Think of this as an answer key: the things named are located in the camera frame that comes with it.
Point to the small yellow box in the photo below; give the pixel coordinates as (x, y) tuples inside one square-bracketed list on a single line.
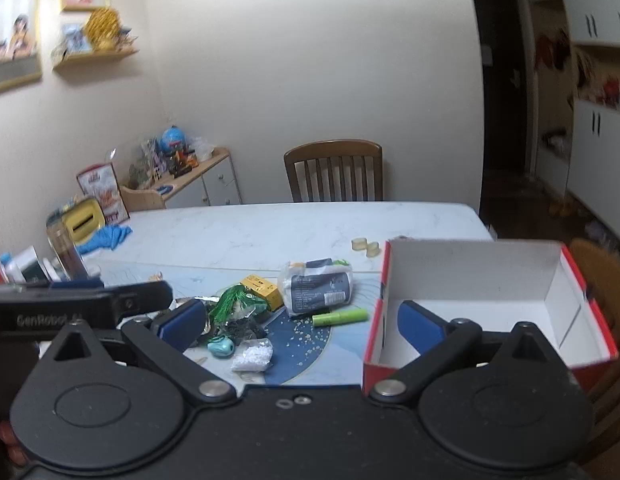
[(260, 287)]

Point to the light wooden chair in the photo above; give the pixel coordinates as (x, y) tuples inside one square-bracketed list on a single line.
[(609, 280)]

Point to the dark door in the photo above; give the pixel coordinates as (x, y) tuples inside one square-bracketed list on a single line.
[(499, 85)]

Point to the wooden wall shelf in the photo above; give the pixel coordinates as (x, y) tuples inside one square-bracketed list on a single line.
[(95, 57)]

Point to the white dark carton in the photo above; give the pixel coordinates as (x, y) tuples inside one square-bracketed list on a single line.
[(30, 265)]

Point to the person's left hand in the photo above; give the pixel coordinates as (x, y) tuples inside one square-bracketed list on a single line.
[(6, 440)]

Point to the tall white cabinet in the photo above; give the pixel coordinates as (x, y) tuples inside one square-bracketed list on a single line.
[(599, 135)]

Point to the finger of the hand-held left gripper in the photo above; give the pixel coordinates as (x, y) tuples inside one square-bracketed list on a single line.
[(75, 284), (140, 295)]

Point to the blue globe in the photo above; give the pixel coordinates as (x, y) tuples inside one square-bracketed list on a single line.
[(174, 140)]

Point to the white wooden sideboard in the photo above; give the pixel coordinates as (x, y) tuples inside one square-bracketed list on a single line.
[(215, 185)]

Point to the small wooden crate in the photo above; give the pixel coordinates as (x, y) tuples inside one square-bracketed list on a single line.
[(140, 200)]

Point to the clear plastic bag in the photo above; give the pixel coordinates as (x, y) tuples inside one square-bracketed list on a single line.
[(202, 149)]

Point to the orange slippers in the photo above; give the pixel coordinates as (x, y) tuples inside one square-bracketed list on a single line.
[(563, 208)]

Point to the green tube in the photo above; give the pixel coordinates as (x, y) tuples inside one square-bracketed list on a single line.
[(340, 317)]

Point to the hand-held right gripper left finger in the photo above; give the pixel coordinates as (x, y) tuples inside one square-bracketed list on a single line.
[(185, 322)]

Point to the group of small toy figures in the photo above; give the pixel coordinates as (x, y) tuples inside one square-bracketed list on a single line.
[(165, 165)]

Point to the metal thermos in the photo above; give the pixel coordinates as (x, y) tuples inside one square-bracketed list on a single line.
[(65, 255)]

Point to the group of small shelf items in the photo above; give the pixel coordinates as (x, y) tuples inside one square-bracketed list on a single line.
[(609, 89)]

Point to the wall poster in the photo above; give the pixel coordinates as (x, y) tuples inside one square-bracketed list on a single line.
[(12, 20)]

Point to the small photo frame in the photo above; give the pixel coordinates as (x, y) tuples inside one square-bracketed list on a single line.
[(76, 39)]

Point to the red white cardboard box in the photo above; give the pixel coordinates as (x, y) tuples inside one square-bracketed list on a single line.
[(489, 280)]

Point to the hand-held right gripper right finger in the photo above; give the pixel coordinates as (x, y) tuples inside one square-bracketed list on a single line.
[(417, 325)]

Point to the clear bag of white beads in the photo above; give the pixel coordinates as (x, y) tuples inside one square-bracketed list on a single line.
[(252, 356)]

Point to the gold ornament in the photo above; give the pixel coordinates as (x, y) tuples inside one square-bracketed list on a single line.
[(102, 30)]

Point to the dark wooden chair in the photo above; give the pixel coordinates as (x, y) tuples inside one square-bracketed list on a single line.
[(335, 149)]

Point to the red hanging decoration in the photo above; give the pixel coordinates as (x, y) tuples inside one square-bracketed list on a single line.
[(552, 50)]

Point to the yellow tissue box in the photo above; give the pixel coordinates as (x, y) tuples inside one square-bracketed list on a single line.
[(85, 222)]

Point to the white bottle blue cap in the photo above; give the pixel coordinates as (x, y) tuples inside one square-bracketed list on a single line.
[(9, 267)]

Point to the blue cloth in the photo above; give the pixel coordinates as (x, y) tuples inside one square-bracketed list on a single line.
[(107, 237)]

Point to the turquoise toy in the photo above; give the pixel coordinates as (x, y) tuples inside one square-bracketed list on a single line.
[(221, 347)]

